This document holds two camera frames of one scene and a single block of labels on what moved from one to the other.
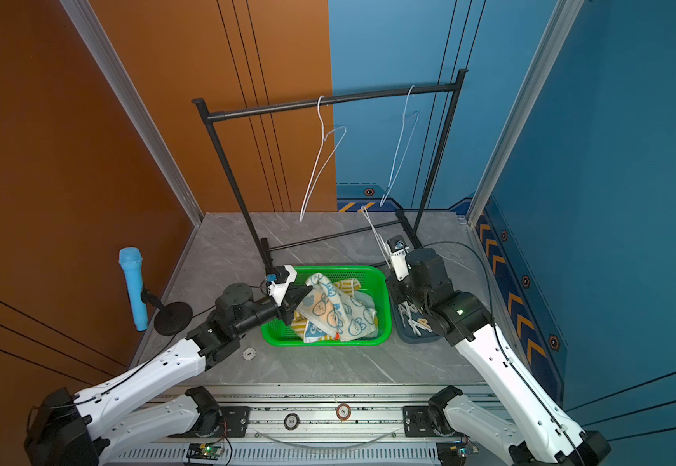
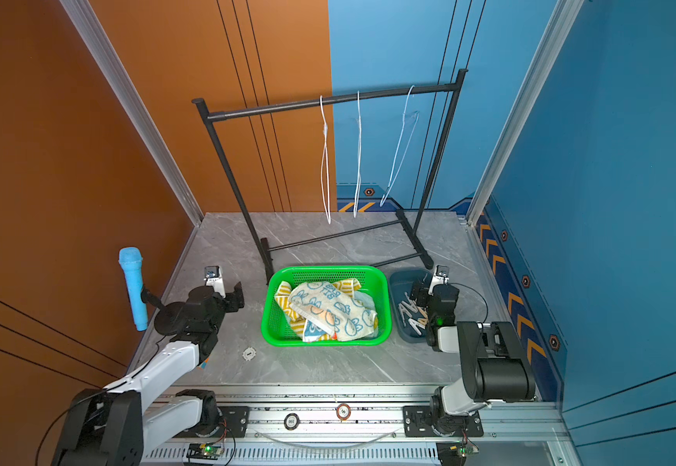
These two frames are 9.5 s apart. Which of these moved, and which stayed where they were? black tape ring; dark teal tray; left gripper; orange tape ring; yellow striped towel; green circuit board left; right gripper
Moved: right gripper; left gripper
Stayed: orange tape ring; green circuit board left; dark teal tray; black tape ring; yellow striped towel
